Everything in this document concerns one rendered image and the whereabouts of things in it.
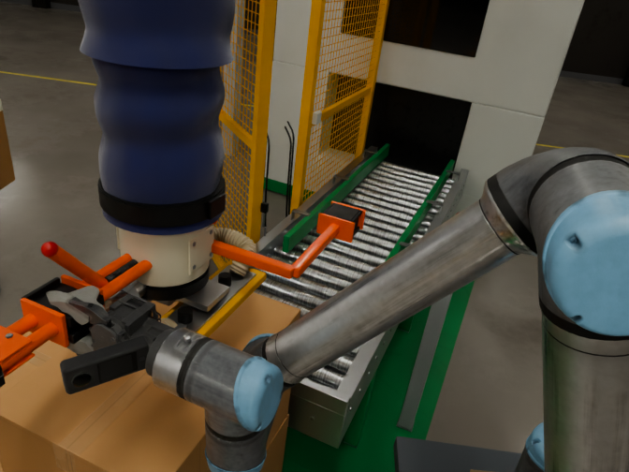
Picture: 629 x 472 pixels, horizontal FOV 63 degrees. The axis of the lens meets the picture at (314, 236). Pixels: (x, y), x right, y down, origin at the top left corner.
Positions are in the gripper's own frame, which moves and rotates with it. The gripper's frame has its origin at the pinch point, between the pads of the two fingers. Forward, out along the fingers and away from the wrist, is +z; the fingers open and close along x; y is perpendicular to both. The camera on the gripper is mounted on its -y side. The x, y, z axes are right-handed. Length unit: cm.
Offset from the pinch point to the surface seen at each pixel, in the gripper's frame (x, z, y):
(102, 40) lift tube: 38.5, 1.5, 16.7
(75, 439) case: -29.7, 1.0, 1.2
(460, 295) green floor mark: -124, -54, 241
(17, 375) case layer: -69, 61, 32
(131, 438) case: -29.7, -7.5, 6.1
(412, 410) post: -112, -50, 122
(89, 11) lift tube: 42.1, 3.9, 17.0
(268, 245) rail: -66, 31, 137
